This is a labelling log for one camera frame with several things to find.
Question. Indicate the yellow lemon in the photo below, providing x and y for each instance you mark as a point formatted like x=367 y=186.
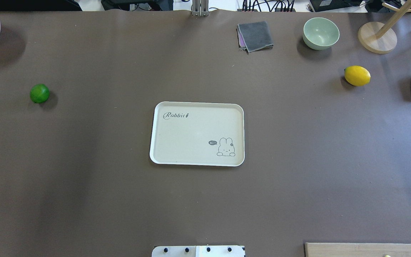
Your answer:
x=357 y=75

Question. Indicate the green lime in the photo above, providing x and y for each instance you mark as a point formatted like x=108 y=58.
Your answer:
x=39 y=93

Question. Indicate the cream rabbit tray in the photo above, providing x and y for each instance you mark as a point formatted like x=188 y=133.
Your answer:
x=197 y=133

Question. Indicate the grey folded cloth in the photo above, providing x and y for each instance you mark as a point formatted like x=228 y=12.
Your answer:
x=254 y=36

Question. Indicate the mint green bowl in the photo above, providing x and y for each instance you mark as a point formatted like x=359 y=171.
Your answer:
x=320 y=33

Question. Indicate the wooden board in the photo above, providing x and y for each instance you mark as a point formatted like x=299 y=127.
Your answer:
x=357 y=250

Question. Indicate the wooden mug tree stand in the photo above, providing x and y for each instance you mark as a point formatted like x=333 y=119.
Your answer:
x=379 y=38

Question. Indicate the aluminium frame post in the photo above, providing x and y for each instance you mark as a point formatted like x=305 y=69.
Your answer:
x=200 y=8

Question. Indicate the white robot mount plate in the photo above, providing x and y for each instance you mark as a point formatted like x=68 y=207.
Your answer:
x=199 y=251

